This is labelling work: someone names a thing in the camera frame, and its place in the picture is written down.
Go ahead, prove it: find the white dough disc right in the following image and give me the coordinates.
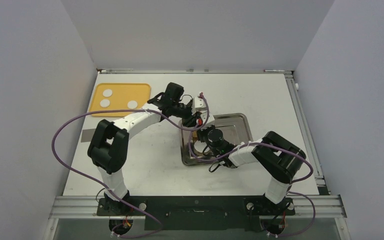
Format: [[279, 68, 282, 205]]
[[127, 100, 138, 110]]

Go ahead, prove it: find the white dough disc lower left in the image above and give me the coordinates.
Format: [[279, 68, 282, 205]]
[[99, 99, 111, 108]]

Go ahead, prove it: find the aluminium frame rail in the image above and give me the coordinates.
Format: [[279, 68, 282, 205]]
[[284, 70, 331, 196]]

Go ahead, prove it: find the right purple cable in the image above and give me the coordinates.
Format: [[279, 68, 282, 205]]
[[187, 129, 317, 239]]

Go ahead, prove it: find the white dough disc upper left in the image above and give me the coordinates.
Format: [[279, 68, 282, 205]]
[[102, 89, 113, 98]]

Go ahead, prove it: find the purple cable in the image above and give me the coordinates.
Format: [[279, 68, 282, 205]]
[[187, 129, 317, 239], [51, 92, 211, 239]]

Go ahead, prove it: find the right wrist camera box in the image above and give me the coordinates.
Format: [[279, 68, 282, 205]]
[[201, 113, 215, 130]]

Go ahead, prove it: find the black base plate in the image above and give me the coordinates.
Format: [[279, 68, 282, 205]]
[[97, 195, 296, 232]]

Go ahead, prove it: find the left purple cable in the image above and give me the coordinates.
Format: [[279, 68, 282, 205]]
[[51, 92, 211, 239]]

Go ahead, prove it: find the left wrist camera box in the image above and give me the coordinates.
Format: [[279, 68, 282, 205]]
[[191, 96, 207, 114]]

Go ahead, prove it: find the stainless steel tray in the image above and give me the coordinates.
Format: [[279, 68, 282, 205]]
[[179, 113, 253, 167]]

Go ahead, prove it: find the yellow plastic tray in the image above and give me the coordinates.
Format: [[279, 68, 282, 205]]
[[88, 83, 151, 112]]

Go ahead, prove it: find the scraper with red handle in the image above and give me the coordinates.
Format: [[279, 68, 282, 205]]
[[80, 128, 96, 143]]

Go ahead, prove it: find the white dough disc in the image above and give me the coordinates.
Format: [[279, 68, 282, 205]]
[[102, 89, 113, 98], [99, 99, 111, 108], [127, 100, 138, 110]]

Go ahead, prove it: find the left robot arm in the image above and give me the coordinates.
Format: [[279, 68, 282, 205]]
[[87, 82, 210, 215]]

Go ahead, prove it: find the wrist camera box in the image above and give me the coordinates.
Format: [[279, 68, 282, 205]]
[[201, 113, 215, 130], [191, 96, 207, 114]]

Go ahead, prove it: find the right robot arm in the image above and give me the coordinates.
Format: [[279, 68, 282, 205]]
[[196, 127, 314, 214]]

